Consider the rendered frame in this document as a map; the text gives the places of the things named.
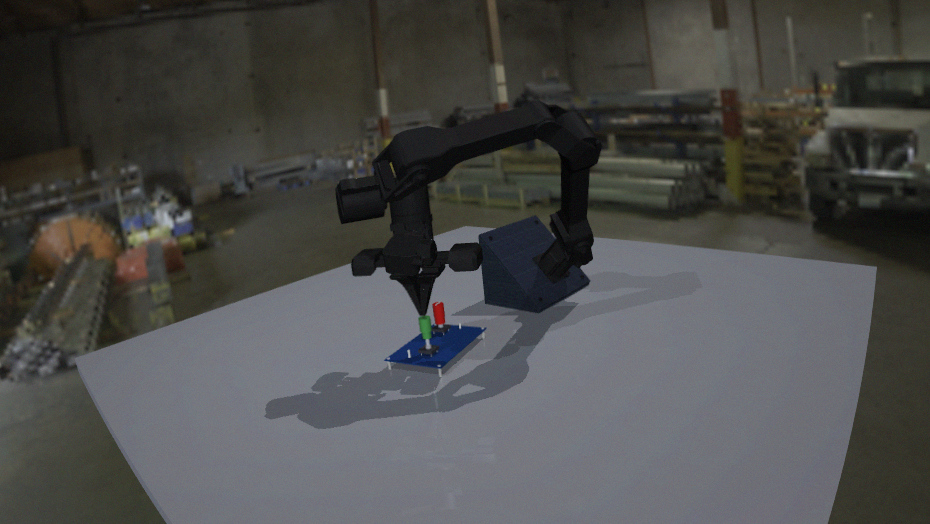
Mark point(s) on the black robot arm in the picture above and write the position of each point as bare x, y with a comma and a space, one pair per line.
422, 155

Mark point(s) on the blue circuit board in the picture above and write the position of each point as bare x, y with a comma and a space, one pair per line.
437, 344

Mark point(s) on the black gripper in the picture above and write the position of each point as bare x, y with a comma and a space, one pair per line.
461, 257

